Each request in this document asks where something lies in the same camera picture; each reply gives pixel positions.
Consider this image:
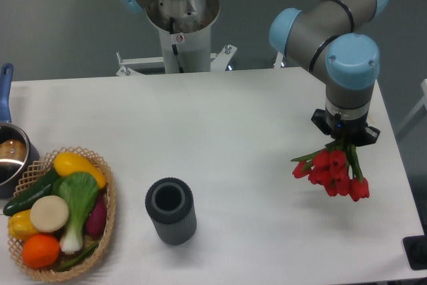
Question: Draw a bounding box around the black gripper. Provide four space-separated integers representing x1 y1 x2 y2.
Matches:
311 109 380 147

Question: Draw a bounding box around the red tulip bouquet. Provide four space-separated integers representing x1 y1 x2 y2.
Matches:
291 138 370 202

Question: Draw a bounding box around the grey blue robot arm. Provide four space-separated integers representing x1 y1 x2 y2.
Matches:
120 0 388 146

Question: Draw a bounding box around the dark grey ribbed vase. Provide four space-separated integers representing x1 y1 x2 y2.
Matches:
145 178 197 246

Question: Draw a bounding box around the black device at table edge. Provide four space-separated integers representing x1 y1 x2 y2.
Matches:
402 235 426 270

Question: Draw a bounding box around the purple sweet potato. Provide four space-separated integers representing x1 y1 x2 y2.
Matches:
85 194 107 237

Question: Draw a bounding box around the green bok choy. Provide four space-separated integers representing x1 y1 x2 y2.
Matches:
53 172 99 254

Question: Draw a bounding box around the yellow squash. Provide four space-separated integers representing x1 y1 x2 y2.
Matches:
53 152 107 190

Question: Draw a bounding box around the green bean pod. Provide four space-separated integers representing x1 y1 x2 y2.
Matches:
54 242 99 272

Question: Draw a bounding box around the dark green cucumber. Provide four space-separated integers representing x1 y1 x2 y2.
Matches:
3 168 60 216

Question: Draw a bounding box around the beige round biscuit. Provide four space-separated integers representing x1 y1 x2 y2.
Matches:
30 196 69 232

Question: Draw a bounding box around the woven wicker basket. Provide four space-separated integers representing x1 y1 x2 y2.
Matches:
8 147 116 282

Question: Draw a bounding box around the orange fruit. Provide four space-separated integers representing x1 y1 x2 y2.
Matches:
21 234 60 269

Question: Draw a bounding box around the yellow bell pepper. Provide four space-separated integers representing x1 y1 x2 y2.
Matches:
8 210 39 241

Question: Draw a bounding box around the white frame at right edge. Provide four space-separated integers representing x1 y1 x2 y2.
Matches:
395 79 426 142

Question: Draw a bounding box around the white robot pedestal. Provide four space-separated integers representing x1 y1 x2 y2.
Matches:
116 0 238 76

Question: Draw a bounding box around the blue handled saucepan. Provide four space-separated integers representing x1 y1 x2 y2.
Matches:
1 63 39 199

